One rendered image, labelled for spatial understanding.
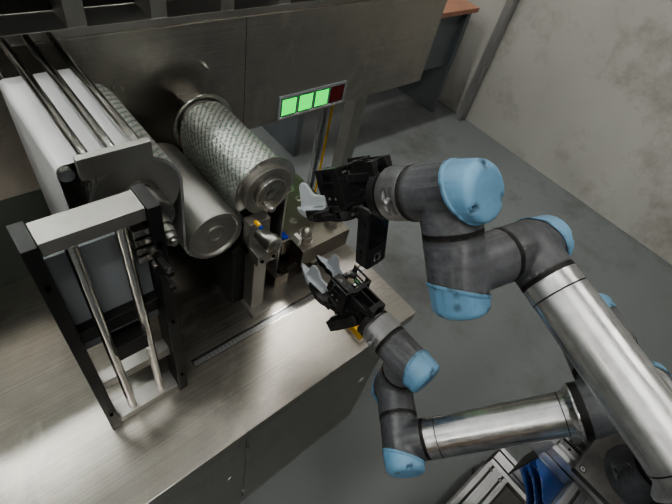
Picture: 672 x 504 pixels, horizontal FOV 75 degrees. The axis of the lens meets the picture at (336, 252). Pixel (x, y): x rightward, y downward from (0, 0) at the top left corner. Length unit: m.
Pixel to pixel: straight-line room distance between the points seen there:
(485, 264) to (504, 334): 2.02
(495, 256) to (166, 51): 0.79
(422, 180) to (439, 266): 0.10
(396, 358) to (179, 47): 0.78
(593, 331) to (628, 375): 0.06
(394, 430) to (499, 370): 1.56
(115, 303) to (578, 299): 0.65
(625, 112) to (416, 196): 3.08
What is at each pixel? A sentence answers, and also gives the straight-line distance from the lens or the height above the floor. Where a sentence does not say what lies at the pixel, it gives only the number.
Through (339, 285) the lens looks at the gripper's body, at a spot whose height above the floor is 1.15.
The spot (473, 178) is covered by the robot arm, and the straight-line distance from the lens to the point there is 0.50.
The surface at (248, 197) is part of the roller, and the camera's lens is 0.89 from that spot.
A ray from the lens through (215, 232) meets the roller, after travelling 0.92.
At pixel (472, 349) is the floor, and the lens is 2.41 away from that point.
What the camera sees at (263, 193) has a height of 1.26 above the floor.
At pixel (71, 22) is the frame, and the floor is 1.46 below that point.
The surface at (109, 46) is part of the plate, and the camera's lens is 1.02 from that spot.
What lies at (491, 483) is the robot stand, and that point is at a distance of 1.90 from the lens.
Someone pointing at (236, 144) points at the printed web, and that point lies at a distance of 0.93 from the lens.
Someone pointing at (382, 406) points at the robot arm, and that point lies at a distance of 0.94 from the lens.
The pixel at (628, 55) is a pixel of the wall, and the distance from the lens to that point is 3.52.
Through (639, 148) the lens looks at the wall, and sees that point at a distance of 3.58.
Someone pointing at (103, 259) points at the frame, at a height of 1.34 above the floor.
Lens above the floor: 1.86
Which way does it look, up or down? 47 degrees down
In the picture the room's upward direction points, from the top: 16 degrees clockwise
